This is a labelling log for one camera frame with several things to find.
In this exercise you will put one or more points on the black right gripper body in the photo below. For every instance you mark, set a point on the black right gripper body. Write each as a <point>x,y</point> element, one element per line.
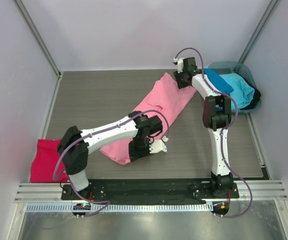
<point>180,81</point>

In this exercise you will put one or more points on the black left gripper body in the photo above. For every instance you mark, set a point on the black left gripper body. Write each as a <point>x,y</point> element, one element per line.
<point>137,152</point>

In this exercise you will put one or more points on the light pink t shirt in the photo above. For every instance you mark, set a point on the light pink t shirt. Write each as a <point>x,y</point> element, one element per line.
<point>166,98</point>

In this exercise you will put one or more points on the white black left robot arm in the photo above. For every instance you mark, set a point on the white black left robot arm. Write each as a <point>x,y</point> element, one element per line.
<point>76,145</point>

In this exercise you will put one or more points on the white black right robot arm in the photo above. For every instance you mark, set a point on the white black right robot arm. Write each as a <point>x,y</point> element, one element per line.
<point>216,116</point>

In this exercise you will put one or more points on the blue t shirt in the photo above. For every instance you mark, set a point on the blue t shirt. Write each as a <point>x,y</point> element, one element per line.
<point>218,82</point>

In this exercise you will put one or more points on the teal plastic basket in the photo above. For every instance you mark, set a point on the teal plastic basket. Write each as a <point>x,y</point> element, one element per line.
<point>228,67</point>

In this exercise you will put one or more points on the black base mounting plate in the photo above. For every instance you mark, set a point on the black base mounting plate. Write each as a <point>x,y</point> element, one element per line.
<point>194,188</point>

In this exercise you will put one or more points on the cyan t shirt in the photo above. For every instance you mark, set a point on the cyan t shirt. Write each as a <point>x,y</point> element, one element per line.
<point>241,91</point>

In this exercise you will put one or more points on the black t shirt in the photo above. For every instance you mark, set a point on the black t shirt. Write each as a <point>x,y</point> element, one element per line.
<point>255,100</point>

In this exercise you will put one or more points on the magenta folded t shirt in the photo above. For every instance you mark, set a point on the magenta folded t shirt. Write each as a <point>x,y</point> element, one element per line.
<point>44,163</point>

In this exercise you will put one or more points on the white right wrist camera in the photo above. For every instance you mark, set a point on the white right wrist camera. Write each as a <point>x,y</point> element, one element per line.
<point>179,62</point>

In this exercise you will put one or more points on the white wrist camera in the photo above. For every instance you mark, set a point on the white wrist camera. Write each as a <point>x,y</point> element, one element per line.
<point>158,145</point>
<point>179,62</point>

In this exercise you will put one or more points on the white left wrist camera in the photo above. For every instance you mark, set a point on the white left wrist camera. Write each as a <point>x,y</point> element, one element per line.
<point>158,145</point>

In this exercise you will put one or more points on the right aluminium corner post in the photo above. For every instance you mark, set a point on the right aluminium corner post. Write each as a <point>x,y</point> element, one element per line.
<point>267,14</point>

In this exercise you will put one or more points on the aluminium corner post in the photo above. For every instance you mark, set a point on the aluminium corner post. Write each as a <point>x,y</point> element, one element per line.
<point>37,36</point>
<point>267,14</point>

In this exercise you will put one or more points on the slotted white cable duct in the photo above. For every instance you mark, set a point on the slotted white cable duct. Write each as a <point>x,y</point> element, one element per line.
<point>80,208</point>

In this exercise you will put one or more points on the aluminium frame rail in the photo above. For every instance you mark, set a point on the aluminium frame rail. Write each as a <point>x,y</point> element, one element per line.
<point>51,192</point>

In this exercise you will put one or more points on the left aluminium corner post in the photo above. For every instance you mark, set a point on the left aluminium corner post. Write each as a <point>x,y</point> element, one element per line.
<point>37,36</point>

